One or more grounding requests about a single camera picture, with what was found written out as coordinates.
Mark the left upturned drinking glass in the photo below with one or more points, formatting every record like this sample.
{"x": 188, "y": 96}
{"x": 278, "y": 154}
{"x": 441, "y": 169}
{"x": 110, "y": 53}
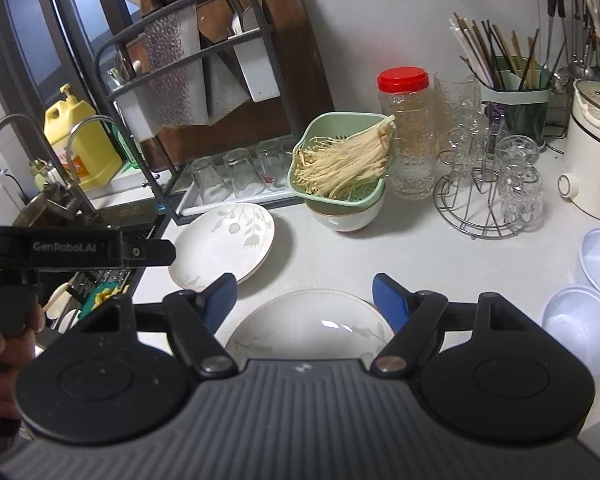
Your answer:
{"x": 212, "y": 188}

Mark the middle upturned drinking glass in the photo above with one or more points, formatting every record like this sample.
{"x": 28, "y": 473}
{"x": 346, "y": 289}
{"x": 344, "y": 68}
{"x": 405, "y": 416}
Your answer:
{"x": 243, "y": 176}

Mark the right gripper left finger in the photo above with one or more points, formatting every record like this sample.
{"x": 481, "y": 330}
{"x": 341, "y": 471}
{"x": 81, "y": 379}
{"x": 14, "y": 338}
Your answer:
{"x": 192, "y": 318}

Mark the green chopstick holder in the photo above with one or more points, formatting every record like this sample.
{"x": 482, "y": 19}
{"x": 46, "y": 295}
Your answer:
{"x": 524, "y": 111}

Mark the yellow detergent bottle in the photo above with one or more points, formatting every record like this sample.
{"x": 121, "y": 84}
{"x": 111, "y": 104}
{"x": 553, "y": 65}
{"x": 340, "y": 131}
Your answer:
{"x": 94, "y": 157}

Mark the red lid plastic jar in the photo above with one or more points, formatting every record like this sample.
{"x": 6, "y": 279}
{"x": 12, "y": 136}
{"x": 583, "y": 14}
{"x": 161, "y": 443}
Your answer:
{"x": 404, "y": 92}

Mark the upturned drinking glass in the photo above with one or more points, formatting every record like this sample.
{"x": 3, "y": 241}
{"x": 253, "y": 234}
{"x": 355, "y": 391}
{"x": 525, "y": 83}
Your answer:
{"x": 274, "y": 163}
{"x": 212, "y": 188}
{"x": 243, "y": 176}

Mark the dried noodle bundle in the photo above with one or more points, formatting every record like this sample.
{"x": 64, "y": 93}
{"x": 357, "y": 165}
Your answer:
{"x": 338, "y": 168}

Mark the floral ceramic plate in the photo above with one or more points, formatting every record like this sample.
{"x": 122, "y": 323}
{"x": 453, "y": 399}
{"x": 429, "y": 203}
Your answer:
{"x": 311, "y": 324}
{"x": 233, "y": 239}

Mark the steel cleaver blade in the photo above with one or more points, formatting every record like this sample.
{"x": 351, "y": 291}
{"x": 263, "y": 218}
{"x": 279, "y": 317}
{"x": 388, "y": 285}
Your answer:
{"x": 180, "y": 93}

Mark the right upturned drinking glass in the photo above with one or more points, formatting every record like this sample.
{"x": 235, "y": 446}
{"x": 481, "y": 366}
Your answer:
{"x": 274, "y": 163}

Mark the green plastic colander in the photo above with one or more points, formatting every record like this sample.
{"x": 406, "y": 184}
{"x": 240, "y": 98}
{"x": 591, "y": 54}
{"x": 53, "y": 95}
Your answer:
{"x": 343, "y": 123}

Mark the white ceramic bowl under colander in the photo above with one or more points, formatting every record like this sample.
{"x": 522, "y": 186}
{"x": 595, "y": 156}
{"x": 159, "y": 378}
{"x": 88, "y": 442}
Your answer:
{"x": 345, "y": 219}

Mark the black metal kitchen rack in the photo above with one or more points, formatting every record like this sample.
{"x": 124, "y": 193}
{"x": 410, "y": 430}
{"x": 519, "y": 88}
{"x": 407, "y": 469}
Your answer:
{"x": 134, "y": 109}

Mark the person's left hand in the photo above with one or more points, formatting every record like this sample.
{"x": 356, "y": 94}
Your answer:
{"x": 16, "y": 353}

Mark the white drying tray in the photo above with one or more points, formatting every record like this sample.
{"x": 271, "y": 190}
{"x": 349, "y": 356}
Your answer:
{"x": 191, "y": 204}

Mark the wire cup holder rack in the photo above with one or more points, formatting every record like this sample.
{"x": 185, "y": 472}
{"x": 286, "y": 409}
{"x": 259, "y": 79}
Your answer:
{"x": 489, "y": 187}

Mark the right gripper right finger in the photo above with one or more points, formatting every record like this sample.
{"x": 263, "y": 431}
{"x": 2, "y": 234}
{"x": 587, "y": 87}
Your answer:
{"x": 415, "y": 318}

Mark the white electric cooking pot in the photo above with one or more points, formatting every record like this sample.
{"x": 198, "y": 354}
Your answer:
{"x": 580, "y": 182}

